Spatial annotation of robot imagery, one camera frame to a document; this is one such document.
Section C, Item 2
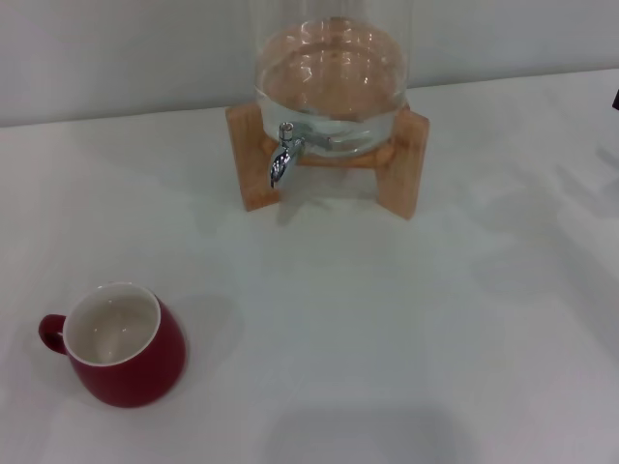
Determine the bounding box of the red ceramic cup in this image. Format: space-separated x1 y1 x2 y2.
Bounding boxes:
38 279 188 410

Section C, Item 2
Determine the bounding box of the chrome faucet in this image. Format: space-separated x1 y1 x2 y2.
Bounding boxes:
267 120 335 190

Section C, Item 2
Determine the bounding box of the wooden dispenser stand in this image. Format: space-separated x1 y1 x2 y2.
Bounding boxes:
224 99 431 222

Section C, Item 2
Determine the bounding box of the glass water dispenser jar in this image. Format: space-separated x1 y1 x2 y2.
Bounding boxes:
252 0 413 159

